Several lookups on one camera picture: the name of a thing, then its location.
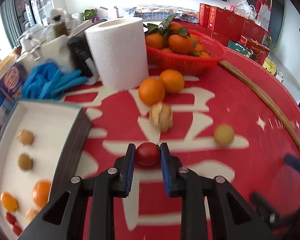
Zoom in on white shallow tray box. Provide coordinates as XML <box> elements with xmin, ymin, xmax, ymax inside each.
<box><xmin>0</xmin><ymin>100</ymin><xmax>91</xmax><ymax>239</ymax></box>

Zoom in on orange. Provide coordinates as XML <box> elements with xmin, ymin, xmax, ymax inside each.
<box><xmin>138</xmin><ymin>77</ymin><xmax>165</xmax><ymax>106</ymax></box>
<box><xmin>159</xmin><ymin>69</ymin><xmax>185</xmax><ymax>93</ymax></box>

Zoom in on black power bank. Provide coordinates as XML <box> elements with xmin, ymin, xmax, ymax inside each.
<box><xmin>67</xmin><ymin>36</ymin><xmax>94</xmax><ymax>78</ymax></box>

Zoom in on longan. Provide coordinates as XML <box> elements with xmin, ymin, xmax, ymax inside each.
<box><xmin>17</xmin><ymin>153</ymin><xmax>33</xmax><ymax>171</ymax></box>

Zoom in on white paper towel roll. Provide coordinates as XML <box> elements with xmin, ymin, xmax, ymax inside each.
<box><xmin>85</xmin><ymin>17</ymin><xmax>149</xmax><ymax>91</ymax></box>

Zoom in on purple milk tea cup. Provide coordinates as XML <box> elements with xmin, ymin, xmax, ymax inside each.
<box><xmin>0</xmin><ymin>54</ymin><xmax>27</xmax><ymax>101</ymax></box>

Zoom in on red cherry tomato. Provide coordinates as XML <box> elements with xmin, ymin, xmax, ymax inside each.
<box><xmin>135</xmin><ymin>142</ymin><xmax>161</xmax><ymax>166</ymax></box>

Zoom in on orange tangerine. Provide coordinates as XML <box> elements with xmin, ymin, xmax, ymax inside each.
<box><xmin>32</xmin><ymin>180</ymin><xmax>51</xmax><ymax>208</ymax></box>

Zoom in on wooden back scratcher stick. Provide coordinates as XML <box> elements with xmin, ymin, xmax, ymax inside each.
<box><xmin>218</xmin><ymin>60</ymin><xmax>300</xmax><ymax>151</ymax></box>

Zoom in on husked physalis fruit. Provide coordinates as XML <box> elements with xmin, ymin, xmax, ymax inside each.
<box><xmin>149</xmin><ymin>102</ymin><xmax>173</xmax><ymax>132</ymax></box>

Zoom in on tan longan fruit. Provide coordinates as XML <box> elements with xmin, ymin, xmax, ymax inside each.
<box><xmin>213</xmin><ymin>124</ymin><xmax>235</xmax><ymax>146</ymax></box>

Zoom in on green gift bag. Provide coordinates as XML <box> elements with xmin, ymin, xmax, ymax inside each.
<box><xmin>228</xmin><ymin>40</ymin><xmax>253</xmax><ymax>58</ymax></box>

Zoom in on red round table mat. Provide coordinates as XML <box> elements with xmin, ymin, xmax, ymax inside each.
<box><xmin>64</xmin><ymin>48</ymin><xmax>300</xmax><ymax>239</ymax></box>

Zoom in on physalis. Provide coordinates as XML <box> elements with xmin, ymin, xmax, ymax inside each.
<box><xmin>26</xmin><ymin>208</ymin><xmax>39</xmax><ymax>223</ymax></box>
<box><xmin>17</xmin><ymin>129</ymin><xmax>34</xmax><ymax>146</ymax></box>

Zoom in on blue rubber gloves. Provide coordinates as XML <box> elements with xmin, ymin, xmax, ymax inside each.
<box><xmin>21</xmin><ymin>62</ymin><xmax>88</xmax><ymax>100</ymax></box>

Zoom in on yellow orange kumquat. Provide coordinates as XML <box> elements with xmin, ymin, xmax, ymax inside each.
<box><xmin>0</xmin><ymin>192</ymin><xmax>19</xmax><ymax>212</ymax></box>

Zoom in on red gift box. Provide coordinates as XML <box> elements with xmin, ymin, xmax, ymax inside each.
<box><xmin>199</xmin><ymin>3</ymin><xmax>267</xmax><ymax>46</ymax></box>

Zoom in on red fruit basket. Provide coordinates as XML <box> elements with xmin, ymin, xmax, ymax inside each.
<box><xmin>146</xmin><ymin>29</ymin><xmax>226</xmax><ymax>75</ymax></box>

